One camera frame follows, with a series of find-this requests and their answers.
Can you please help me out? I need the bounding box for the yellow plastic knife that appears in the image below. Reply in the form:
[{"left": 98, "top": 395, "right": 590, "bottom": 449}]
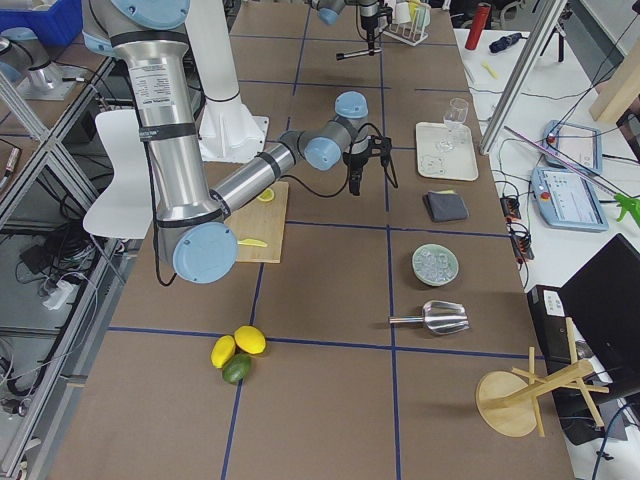
[{"left": 237, "top": 238, "right": 268, "bottom": 248}]

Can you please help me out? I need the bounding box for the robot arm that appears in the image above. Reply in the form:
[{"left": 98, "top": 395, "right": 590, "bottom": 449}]
[{"left": 186, "top": 0, "right": 269, "bottom": 163}]

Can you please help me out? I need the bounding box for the cream bear serving tray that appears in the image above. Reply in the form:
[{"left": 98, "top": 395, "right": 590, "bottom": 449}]
[{"left": 415, "top": 122, "right": 479, "bottom": 181}]

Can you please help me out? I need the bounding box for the whole yellow lemon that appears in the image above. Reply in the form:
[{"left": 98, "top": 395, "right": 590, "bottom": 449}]
[
  {"left": 210, "top": 335, "right": 236, "bottom": 369},
  {"left": 234, "top": 325, "right": 267, "bottom": 355}
]

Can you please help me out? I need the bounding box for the far blue teach pendant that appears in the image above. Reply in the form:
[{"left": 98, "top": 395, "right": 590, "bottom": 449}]
[{"left": 542, "top": 120, "right": 603, "bottom": 174}]

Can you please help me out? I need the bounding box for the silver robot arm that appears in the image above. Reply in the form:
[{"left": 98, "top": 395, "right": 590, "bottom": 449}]
[{"left": 82, "top": 1, "right": 395, "bottom": 284}]

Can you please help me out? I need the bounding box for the folded dark blue umbrella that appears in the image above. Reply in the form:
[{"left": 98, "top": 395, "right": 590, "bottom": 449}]
[{"left": 489, "top": 32, "right": 527, "bottom": 54}]

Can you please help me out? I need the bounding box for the wooden cup tree stand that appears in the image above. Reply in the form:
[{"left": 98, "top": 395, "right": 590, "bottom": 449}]
[{"left": 475, "top": 317, "right": 609, "bottom": 437}]

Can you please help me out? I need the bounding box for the clear wine glass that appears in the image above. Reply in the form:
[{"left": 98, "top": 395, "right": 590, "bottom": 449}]
[{"left": 437, "top": 98, "right": 469, "bottom": 152}]

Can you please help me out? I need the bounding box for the blue teach pendant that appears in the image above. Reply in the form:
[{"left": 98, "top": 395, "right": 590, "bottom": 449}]
[
  {"left": 531, "top": 167, "right": 609, "bottom": 232},
  {"left": 542, "top": 120, "right": 603, "bottom": 174}
]

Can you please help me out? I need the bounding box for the bamboo cutting board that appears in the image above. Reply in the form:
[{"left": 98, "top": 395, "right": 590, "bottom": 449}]
[{"left": 225, "top": 181, "right": 289, "bottom": 263}]

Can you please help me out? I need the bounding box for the whole yellow lemon lower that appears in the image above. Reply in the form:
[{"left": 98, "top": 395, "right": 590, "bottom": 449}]
[{"left": 210, "top": 335, "right": 236, "bottom": 369}]

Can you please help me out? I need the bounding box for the near blue teach pendant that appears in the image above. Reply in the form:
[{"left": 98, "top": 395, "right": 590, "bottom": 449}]
[{"left": 531, "top": 167, "right": 609, "bottom": 232}]

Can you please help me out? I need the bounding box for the grey folded cloth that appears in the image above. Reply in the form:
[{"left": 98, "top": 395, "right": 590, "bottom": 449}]
[{"left": 422, "top": 190, "right": 469, "bottom": 223}]

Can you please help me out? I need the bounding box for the black laptop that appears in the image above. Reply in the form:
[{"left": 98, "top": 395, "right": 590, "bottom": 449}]
[{"left": 527, "top": 234, "right": 639, "bottom": 416}]

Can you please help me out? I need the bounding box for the whole yellow lemon upper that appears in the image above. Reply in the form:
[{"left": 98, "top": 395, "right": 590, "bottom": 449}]
[{"left": 234, "top": 325, "right": 267, "bottom": 355}]

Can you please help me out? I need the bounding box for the green handled reacher grabber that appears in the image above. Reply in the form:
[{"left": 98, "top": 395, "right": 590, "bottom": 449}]
[{"left": 504, "top": 126, "right": 640, "bottom": 224}]

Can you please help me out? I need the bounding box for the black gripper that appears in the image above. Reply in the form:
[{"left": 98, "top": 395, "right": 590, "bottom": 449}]
[
  {"left": 342, "top": 135, "right": 393, "bottom": 196},
  {"left": 356, "top": 0, "right": 393, "bottom": 50}
]

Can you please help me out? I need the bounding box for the white wire cup rack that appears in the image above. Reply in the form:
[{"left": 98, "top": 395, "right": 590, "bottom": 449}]
[{"left": 383, "top": 1, "right": 431, "bottom": 46}]

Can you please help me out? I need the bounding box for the green bowl of ice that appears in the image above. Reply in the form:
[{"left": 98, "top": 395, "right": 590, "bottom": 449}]
[{"left": 411, "top": 244, "right": 459, "bottom": 287}]

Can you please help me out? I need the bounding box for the yellow lemon half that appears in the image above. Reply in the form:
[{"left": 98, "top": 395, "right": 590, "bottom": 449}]
[{"left": 257, "top": 188, "right": 275, "bottom": 203}]

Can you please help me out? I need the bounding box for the red thermos bottle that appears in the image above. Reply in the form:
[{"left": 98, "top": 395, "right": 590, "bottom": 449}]
[{"left": 464, "top": 2, "right": 492, "bottom": 51}]

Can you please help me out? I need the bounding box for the green lime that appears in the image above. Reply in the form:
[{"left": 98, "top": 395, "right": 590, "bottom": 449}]
[{"left": 222, "top": 353, "right": 252, "bottom": 384}]

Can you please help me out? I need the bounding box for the aluminium frame post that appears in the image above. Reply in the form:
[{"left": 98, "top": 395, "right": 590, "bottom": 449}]
[{"left": 478, "top": 0, "right": 567, "bottom": 155}]

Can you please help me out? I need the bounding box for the stainless steel ice scoop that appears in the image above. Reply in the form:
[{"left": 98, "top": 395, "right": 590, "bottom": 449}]
[{"left": 388, "top": 300, "right": 470, "bottom": 336}]

